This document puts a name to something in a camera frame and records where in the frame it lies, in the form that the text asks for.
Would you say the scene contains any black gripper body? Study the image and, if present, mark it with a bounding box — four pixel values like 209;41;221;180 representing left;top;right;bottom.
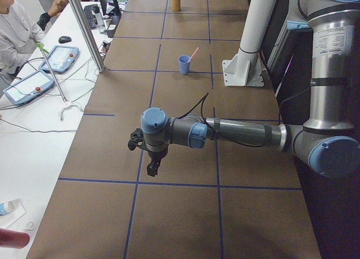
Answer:
146;145;168;166

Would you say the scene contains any pink chopstick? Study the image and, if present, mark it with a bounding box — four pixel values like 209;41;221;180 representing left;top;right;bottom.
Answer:
188;47;199;62

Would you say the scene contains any second person forearm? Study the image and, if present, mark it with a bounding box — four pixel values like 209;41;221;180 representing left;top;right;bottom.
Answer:
37;0;69;31

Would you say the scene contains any blue paper cup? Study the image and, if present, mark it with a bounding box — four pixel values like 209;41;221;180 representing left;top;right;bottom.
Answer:
178;55;191;75

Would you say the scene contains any yellow cup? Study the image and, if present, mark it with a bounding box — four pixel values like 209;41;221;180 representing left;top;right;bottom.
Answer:
171;0;181;12

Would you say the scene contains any long metal grabber stick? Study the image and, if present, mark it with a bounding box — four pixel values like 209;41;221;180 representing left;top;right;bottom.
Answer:
37;43;84;121

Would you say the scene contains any white tape roll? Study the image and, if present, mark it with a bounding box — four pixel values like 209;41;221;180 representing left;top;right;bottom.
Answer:
24;221;35;231

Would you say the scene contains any far teach pendant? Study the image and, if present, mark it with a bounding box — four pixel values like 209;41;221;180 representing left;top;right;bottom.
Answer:
41;45;79;74

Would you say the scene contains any teach pendant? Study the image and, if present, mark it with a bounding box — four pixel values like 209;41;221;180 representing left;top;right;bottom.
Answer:
3;70;55;105
41;45;79;74

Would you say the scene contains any near teach pendant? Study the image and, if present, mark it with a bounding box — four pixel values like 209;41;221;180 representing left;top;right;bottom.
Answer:
3;70;55;105

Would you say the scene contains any clear water bottle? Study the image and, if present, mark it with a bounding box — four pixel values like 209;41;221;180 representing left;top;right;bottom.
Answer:
92;6;106;34

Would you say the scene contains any black rectangular box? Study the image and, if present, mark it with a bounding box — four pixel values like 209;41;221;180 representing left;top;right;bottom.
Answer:
106;15;121;38

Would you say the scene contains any black computer mouse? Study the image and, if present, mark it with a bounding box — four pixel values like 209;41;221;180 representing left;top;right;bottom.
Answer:
58;35;72;44

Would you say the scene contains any black keyboard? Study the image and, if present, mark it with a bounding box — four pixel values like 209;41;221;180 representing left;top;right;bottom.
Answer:
83;4;98;29

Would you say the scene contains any white blue tube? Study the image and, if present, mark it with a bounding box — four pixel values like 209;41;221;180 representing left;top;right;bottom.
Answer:
0;201;15;216

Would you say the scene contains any red cylinder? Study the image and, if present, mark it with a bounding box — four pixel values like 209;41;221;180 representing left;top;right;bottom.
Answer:
0;229;30;249

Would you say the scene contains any person in white shirt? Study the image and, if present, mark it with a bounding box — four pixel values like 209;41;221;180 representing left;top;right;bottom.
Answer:
1;0;45;74

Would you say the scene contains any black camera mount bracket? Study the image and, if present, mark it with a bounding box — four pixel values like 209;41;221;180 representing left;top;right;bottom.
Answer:
128;128;148;151

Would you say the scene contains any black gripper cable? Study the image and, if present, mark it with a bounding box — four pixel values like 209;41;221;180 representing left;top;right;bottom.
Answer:
178;91;267;148

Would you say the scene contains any white pedestal column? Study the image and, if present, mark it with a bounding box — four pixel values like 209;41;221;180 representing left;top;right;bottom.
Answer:
222;0;277;87

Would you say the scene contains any aluminium frame post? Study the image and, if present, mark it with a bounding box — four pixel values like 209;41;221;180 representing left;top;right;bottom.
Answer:
68;0;105;73

